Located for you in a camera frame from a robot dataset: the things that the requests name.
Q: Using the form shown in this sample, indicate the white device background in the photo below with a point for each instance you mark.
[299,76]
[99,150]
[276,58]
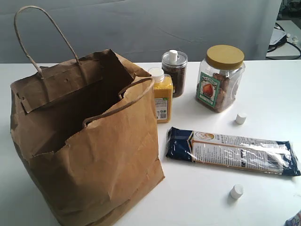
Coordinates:
[278,34]

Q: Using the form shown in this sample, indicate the yellow grain bottle white cap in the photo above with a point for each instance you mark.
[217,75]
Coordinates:
[163,94]

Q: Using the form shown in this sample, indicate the square jar yellow lid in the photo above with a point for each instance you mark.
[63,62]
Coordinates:
[219,77]

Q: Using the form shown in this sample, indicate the blue patterned item corner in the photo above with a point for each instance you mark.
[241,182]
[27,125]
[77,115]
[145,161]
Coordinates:
[295,220]

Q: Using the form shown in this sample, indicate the black cable background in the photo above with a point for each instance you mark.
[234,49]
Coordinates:
[286,48]

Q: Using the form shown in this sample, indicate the blue noodle packet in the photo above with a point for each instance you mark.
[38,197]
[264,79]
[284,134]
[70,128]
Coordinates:
[268,156]

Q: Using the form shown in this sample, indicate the clear jar dark contents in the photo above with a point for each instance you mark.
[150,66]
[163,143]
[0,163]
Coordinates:
[177,71]

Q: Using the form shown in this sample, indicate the brown paper bag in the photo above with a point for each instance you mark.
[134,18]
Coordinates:
[86,132]

